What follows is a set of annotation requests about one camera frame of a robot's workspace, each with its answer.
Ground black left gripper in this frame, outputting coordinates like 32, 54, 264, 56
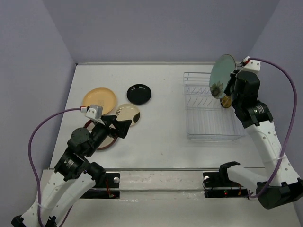
86, 114, 133, 156

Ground cream plate with black motif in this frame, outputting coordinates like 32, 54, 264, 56
115, 103, 141, 127

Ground red rimmed white plate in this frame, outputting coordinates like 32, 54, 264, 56
84, 120, 118, 151

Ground teal flower plate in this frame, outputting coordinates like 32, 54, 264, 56
209, 54, 236, 99

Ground pale orange plate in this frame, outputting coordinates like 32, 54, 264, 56
82, 87, 117, 115

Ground black glossy plate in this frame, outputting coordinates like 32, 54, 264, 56
126, 84, 152, 105

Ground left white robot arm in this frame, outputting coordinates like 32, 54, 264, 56
11, 115, 132, 227

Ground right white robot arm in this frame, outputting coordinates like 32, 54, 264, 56
218, 70, 303, 210

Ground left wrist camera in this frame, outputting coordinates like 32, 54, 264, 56
85, 105, 103, 120

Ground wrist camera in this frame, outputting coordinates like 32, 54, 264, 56
240, 56, 261, 75
85, 105, 103, 120

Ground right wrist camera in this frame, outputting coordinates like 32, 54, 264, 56
240, 56, 261, 75

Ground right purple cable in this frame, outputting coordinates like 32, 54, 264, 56
247, 57, 298, 199

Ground purple cable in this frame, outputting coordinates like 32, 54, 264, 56
28, 107, 87, 225
247, 57, 298, 199

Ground white wire dish rack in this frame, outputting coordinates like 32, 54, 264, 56
183, 72, 246, 142

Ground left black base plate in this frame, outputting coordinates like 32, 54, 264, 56
81, 172, 120, 199

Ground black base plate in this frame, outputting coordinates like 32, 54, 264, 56
202, 172, 248, 198
81, 172, 120, 199

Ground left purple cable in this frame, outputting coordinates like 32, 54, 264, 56
28, 107, 87, 225

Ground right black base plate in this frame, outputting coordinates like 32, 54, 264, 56
202, 172, 248, 198

